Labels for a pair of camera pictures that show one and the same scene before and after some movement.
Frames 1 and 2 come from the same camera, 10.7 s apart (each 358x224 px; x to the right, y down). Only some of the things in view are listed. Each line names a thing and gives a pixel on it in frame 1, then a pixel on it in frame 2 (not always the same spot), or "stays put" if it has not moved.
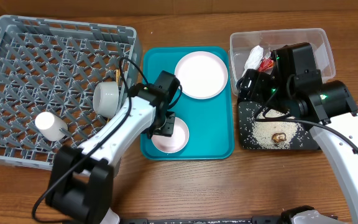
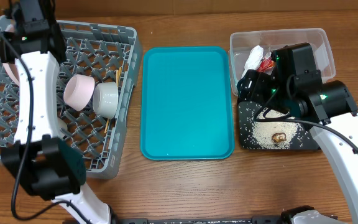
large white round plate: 202,74 -> 12,71
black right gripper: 247,86 stays put
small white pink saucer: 176,142 -> 78,90
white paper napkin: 254,59 stays put
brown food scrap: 278,137 stays put
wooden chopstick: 117,78 stays put
